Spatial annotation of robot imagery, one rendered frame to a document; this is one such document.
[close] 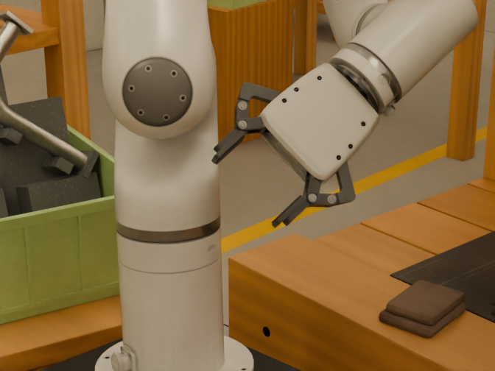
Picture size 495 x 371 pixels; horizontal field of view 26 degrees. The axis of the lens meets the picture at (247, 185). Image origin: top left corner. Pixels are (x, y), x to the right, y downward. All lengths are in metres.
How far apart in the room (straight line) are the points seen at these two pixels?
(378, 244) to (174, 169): 0.60
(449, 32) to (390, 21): 0.07
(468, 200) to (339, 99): 0.81
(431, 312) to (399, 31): 0.42
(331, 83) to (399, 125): 4.04
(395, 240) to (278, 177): 2.76
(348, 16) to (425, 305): 0.41
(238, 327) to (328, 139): 0.58
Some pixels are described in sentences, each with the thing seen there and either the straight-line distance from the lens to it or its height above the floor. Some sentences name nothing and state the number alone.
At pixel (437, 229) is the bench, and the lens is 1.78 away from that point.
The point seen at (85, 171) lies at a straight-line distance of 1.87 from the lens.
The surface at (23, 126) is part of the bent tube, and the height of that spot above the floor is 1.02.
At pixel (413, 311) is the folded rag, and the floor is 0.93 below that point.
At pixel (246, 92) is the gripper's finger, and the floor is 1.26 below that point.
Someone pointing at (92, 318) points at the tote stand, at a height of 0.79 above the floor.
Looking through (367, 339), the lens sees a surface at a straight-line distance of 1.43.
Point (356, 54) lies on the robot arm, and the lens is 1.14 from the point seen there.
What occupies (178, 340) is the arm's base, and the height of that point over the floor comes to 0.98.
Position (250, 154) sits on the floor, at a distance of 4.74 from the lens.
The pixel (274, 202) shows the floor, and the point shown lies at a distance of 4.21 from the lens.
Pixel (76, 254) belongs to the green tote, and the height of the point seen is 0.88.
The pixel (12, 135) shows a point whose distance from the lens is 1.83.
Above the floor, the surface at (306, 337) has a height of 0.84.
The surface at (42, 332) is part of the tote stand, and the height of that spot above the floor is 0.79.
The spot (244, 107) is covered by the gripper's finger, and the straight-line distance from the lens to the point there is 1.13.
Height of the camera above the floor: 1.58
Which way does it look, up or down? 21 degrees down
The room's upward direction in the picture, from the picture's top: straight up
